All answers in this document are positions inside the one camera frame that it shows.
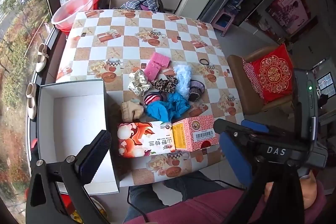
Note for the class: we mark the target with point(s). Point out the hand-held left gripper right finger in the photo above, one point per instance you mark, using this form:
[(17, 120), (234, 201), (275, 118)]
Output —
[(233, 158)]

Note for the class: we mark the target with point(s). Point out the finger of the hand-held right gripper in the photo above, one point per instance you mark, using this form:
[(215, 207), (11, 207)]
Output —
[(236, 128), (256, 126)]

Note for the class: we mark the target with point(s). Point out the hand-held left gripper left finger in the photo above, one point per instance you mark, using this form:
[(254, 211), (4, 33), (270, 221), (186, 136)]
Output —
[(88, 172)]

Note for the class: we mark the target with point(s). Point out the white cardboard box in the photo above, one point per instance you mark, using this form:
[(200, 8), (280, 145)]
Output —
[(76, 129)]

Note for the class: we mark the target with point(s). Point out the purple black knitted headband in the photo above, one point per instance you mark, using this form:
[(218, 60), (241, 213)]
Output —
[(197, 91)]

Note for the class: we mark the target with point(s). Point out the blue cloth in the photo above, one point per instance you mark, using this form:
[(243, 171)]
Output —
[(178, 103), (157, 111)]

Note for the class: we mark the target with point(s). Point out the light blue fluffy sock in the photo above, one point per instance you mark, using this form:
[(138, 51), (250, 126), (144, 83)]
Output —
[(182, 79)]

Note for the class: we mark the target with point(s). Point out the beige knitted sock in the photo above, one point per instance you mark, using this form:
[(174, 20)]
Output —
[(131, 109)]

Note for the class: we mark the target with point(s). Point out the leopard print scrunchie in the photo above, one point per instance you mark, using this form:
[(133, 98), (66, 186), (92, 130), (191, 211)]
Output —
[(162, 83)]

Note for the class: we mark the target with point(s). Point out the pink black knitted sock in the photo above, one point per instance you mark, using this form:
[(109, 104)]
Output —
[(153, 98)]

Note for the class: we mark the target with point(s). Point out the pink knitted cloth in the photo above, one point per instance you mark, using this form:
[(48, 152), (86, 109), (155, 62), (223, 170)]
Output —
[(156, 65)]

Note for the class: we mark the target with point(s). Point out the cream polka dot scrunchie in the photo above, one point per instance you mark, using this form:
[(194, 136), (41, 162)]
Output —
[(139, 82)]

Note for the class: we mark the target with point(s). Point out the person's right forearm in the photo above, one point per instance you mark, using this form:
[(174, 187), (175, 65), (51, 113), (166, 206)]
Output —
[(311, 187)]

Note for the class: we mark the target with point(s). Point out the brown chair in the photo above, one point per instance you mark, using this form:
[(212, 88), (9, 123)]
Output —
[(252, 106)]

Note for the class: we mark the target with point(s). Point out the red yellow tissue box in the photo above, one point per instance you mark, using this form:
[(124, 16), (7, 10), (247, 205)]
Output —
[(197, 132)]

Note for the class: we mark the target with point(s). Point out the red checkered cloth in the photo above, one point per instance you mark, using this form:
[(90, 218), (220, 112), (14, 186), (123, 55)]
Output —
[(252, 77)]

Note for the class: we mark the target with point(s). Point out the red patterned cushion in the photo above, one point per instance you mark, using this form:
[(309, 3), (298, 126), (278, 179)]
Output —
[(274, 74)]

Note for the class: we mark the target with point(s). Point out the red plastic stool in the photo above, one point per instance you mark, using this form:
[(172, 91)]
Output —
[(34, 149)]

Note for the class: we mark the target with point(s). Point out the orange printed carton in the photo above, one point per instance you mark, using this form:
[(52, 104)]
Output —
[(141, 138)]

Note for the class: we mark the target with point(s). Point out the person's pink sweater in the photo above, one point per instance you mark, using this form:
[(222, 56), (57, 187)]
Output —
[(199, 212)]

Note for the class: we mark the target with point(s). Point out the pink plastic stool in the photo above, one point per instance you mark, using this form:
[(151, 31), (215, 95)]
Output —
[(223, 20)]

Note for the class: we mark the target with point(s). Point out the checkered printed tablecloth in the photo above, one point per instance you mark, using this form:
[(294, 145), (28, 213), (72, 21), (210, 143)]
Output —
[(136, 29)]

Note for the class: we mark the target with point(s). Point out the plaid clothing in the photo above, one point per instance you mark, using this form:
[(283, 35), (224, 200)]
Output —
[(141, 3)]

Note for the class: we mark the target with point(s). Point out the pink plastic basin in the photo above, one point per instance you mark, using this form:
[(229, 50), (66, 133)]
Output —
[(71, 11)]

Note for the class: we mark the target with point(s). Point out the red plastic bucket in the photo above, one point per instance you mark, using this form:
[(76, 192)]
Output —
[(96, 2)]

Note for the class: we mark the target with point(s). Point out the pink wall poster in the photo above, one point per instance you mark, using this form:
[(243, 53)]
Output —
[(290, 8)]

